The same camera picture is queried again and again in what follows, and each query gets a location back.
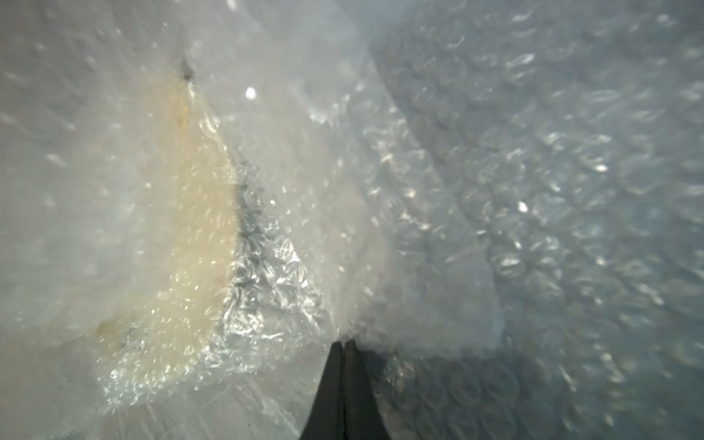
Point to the bubble item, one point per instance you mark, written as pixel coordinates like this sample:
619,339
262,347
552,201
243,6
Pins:
347,231

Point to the cream dinner plate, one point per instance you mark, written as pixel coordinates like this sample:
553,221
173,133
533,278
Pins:
163,340

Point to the bubble wrap of yellow plate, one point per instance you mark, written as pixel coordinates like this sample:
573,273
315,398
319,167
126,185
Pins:
570,134

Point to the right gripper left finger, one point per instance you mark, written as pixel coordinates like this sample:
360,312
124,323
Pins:
326,420

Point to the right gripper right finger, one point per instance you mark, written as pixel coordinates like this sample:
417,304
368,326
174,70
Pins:
362,417

